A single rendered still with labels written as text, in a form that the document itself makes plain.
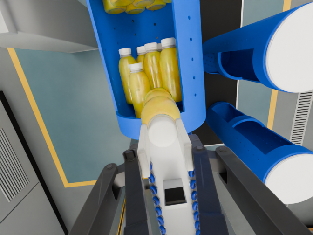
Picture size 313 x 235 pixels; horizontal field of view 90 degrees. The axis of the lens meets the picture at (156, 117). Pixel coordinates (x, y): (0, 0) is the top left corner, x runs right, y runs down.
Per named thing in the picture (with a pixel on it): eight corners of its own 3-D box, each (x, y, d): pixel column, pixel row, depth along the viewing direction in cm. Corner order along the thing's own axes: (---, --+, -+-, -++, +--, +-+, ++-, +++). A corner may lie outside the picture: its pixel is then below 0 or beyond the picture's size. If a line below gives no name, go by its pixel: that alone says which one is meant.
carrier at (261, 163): (237, 121, 156) (229, 96, 147) (330, 190, 74) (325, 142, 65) (210, 132, 160) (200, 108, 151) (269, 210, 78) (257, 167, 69)
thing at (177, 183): (163, 183, 83) (165, 210, 69) (162, 178, 82) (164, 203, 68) (181, 181, 83) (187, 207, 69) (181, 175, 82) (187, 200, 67)
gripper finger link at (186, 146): (183, 145, 14) (192, 144, 14) (174, 118, 21) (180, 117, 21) (187, 172, 15) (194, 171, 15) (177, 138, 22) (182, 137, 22)
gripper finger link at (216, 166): (196, 162, 13) (233, 157, 13) (185, 134, 18) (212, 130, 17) (198, 176, 13) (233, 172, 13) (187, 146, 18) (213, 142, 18)
